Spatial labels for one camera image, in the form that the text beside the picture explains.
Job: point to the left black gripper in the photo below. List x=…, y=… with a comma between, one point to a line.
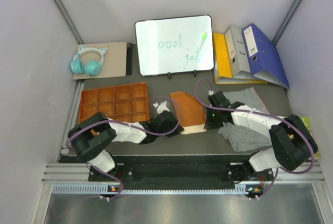
x=180, y=129

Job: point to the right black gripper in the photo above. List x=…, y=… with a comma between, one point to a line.
x=209, y=124

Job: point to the orange underwear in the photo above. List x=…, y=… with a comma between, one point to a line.
x=189, y=112

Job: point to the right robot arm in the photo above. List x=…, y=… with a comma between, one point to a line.
x=289, y=140

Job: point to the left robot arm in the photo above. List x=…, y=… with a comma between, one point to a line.
x=90, y=138

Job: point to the grey striped underwear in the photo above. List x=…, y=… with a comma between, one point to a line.
x=241, y=138

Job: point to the orange compartment tray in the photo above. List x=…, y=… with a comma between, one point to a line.
x=127, y=102

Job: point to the yellow binder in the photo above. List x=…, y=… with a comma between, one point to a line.
x=222, y=70

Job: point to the grey binder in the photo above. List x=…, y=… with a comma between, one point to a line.
x=238, y=57

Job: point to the blue binder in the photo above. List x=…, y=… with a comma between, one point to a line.
x=263, y=57

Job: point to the beige board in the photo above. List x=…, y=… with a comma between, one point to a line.
x=114, y=60

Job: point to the whiteboard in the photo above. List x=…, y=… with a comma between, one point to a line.
x=169, y=45

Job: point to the green marker pen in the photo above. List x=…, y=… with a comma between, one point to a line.
x=201, y=42

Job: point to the green treehouse book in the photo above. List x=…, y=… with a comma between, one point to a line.
x=307, y=124

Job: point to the teal cat-ear headphones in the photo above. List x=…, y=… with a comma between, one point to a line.
x=92, y=68

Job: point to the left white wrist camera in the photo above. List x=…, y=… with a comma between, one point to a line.
x=160, y=108

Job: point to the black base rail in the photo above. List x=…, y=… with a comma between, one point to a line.
x=185, y=172

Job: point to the grey cable duct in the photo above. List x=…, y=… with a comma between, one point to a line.
x=105, y=189

